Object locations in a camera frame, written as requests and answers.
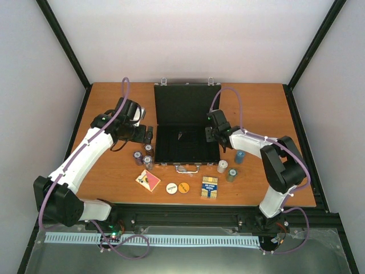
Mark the green poker chip stack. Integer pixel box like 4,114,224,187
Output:
226,168,238,183

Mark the white poker chip stack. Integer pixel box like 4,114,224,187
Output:
217,160,228,174

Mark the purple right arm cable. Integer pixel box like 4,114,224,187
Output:
209,87,312,255

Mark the purple poker chip stack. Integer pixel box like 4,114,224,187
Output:
133,151,144,166

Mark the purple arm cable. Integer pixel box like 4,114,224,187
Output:
38,76,151,260
209,87,312,255

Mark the blue playing card deck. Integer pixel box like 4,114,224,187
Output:
201,176,218,199

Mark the black poker set case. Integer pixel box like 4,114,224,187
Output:
154,77,221,167

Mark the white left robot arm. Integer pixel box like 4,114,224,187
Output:
33,97,153,230

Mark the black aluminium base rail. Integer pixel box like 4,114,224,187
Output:
36,202,343,236

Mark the orange blind button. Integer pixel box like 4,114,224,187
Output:
178,182,190,194

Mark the white dealer button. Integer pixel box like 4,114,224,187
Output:
166,183,178,195

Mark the blue poker chip stack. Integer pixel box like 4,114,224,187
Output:
234,150,246,164

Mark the clear wrapped chip stack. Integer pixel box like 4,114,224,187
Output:
143,155,154,170

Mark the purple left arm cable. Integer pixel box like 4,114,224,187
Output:
38,76,151,260

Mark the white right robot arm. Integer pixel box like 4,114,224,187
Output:
206,110,310,231

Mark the dark brown chip stack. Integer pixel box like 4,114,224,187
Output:
144,144,155,157

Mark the light blue cable duct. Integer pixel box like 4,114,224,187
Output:
44,232,260,249

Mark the red playing card deck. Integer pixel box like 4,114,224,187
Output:
135,170,161,192

